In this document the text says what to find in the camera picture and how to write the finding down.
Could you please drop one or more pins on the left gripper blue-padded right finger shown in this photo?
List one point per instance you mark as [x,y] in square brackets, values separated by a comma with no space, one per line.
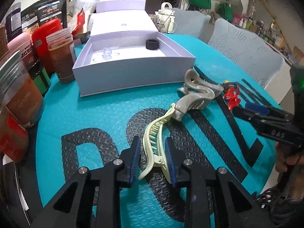
[233,206]

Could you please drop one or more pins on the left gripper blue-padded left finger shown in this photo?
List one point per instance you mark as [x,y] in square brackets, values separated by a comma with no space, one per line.
[72,205]

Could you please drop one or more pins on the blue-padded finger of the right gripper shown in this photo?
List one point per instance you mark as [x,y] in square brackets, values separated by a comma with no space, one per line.
[268,111]
[251,117]

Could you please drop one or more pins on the red propeller hair clip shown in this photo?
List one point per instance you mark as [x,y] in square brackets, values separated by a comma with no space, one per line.
[232,97]

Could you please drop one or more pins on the pearl beige claw clip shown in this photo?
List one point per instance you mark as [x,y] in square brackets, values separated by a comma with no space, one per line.
[196,94]

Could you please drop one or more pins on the cream banana hair clip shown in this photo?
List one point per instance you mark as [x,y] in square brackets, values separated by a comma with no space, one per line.
[153,145]

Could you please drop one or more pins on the clear plastic hair clip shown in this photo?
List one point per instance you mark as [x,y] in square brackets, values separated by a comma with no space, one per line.
[103,54]

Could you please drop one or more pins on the person right hand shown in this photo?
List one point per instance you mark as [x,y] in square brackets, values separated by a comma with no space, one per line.
[283,161]

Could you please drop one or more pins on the near grey leaf chair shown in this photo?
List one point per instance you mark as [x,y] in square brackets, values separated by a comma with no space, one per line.
[246,50]

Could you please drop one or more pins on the grey leaf chair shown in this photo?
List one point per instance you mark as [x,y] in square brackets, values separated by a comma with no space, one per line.
[190,23]
[246,50]

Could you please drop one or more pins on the far grey leaf chair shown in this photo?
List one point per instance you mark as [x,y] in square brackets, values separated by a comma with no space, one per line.
[190,23]

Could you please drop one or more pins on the white cream kettle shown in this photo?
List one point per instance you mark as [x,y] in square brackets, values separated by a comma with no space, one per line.
[165,19]

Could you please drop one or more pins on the lavender open gift box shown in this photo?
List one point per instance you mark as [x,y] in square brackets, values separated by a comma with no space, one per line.
[141,55]

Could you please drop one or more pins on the large spice jar silver lid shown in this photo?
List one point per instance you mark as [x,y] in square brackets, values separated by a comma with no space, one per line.
[19,93]

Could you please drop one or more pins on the red cylinder bottle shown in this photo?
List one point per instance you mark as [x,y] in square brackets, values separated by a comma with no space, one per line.
[39,42]

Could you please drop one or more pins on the brown spice jar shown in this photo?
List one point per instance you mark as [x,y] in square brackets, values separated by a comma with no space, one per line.
[62,51]

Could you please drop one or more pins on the pink bottle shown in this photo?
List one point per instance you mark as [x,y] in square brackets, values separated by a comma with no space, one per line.
[23,44]

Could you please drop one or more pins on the red snack packet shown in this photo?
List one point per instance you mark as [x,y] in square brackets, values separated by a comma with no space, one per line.
[80,21]

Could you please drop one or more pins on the purple label bottle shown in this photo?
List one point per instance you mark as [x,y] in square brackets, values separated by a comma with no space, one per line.
[13,22]

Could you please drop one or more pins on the black snack bag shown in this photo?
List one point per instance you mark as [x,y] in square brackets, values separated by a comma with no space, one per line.
[42,12]

